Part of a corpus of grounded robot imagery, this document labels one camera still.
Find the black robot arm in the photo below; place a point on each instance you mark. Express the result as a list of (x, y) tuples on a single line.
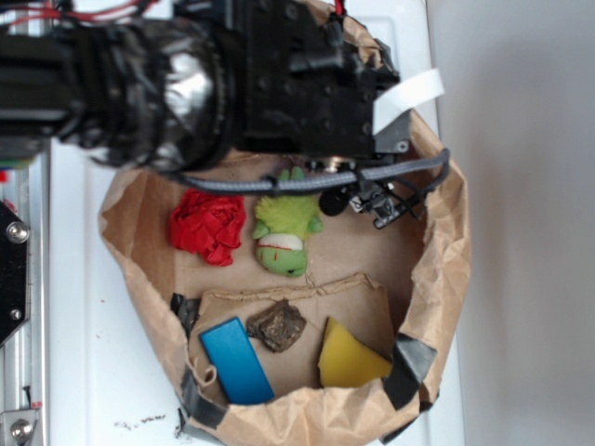
[(135, 92)]

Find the red crumpled paper ball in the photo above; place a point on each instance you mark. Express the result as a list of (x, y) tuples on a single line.
[(208, 225)]

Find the yellow sponge wedge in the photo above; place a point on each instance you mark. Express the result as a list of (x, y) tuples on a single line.
[(345, 361)]

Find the brown rock chunk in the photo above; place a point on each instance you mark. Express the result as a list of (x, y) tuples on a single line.
[(279, 327)]

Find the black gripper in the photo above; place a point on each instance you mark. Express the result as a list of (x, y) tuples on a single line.
[(301, 79)]

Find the aluminium frame rail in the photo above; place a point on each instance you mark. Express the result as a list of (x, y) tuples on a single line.
[(24, 362)]

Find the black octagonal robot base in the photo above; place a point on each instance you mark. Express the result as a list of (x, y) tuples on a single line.
[(14, 273)]

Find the blue rectangular block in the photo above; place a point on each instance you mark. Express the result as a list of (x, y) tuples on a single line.
[(239, 370)]

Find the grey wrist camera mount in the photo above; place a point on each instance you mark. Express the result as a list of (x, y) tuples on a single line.
[(394, 139)]

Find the green plush toy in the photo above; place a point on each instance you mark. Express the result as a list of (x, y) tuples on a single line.
[(283, 226)]

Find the brown paper bag tray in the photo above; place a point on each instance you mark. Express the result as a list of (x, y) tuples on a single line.
[(399, 291)]

